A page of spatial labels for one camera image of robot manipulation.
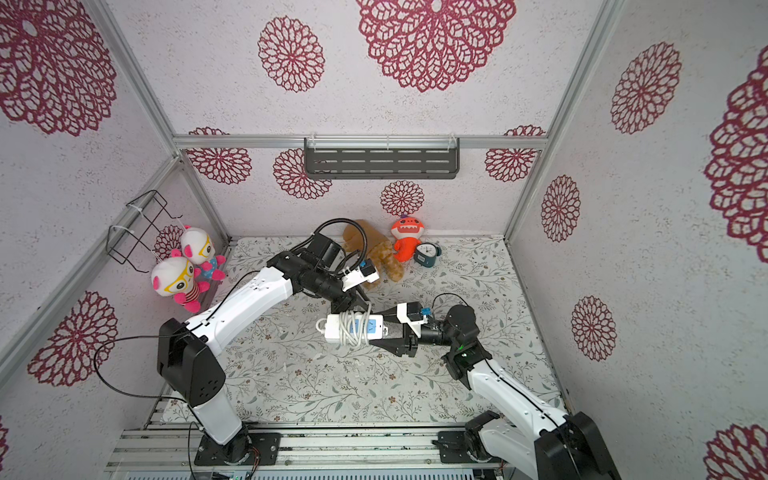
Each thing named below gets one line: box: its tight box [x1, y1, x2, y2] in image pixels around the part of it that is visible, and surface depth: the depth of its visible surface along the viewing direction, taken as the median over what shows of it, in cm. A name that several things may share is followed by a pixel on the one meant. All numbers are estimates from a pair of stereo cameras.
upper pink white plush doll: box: [180, 225, 227, 281], surface depth 97 cm
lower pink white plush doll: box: [151, 248, 211, 313], surface depth 87 cm
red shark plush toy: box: [391, 216, 425, 263], surface depth 115 cm
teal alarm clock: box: [414, 241, 442, 268], surface depth 112 cm
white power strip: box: [325, 314, 388, 340], surface depth 66 cm
